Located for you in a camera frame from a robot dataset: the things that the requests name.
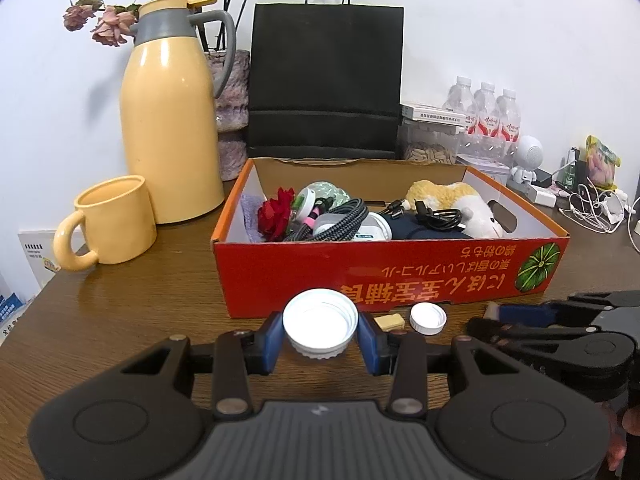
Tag white power adapter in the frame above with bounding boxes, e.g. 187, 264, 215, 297
530, 183, 558, 207

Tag clear jar of nuts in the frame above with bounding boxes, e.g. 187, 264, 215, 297
397, 121, 461, 165

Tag white and pink toy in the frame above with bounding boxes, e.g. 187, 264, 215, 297
292, 185, 326, 226

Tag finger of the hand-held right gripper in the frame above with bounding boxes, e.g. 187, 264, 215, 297
466, 317, 598, 361
486, 291, 640, 328

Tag white robot figure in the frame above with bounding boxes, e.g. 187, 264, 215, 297
506, 135, 545, 188

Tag white board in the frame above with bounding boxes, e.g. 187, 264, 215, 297
17, 230, 63, 288

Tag black and white braided cable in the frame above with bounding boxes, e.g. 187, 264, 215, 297
287, 199, 368, 241

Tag green and black small box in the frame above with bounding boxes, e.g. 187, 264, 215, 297
560, 147, 588, 186

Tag purple cloth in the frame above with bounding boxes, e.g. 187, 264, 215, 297
240, 192, 263, 241

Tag white tissue pack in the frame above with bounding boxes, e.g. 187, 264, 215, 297
350, 211, 394, 242

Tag yellow thermos jug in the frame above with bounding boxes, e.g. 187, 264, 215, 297
119, 0, 237, 225

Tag small white bottle cap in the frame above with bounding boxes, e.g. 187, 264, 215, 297
409, 304, 447, 336

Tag red cardboard box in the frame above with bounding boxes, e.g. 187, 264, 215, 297
210, 156, 571, 319

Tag person's right hand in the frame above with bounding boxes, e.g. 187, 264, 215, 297
605, 402, 640, 473

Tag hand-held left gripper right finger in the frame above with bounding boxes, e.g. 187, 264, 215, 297
356, 312, 521, 420

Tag large white bottle cap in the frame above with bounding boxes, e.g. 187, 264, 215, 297
282, 291, 360, 361

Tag yellow mug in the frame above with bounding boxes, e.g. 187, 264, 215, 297
52, 175, 158, 272

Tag red fabric rose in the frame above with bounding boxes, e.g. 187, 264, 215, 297
256, 187, 297, 243

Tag white cables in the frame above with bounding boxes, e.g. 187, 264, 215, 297
557, 185, 631, 233

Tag dark blue pouch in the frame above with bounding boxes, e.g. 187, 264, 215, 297
387, 214, 473, 242

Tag yellow and white plush toy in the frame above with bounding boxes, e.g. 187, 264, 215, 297
404, 180, 506, 239

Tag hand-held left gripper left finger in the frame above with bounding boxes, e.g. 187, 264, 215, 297
122, 312, 285, 421

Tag bunch of dried pink roses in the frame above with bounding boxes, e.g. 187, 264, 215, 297
62, 0, 276, 48

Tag flat white box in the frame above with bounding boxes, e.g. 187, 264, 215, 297
400, 101, 468, 126

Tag black paper bag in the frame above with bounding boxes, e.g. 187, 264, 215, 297
246, 0, 405, 161

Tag clear iridescent ball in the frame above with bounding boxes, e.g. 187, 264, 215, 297
312, 181, 351, 207

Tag pink textured vase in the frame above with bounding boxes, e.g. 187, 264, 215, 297
207, 49, 251, 182

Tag green and yellow snack packet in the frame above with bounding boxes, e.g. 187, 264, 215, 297
584, 135, 622, 191

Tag blue and white bags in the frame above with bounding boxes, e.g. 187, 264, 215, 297
0, 272, 28, 341

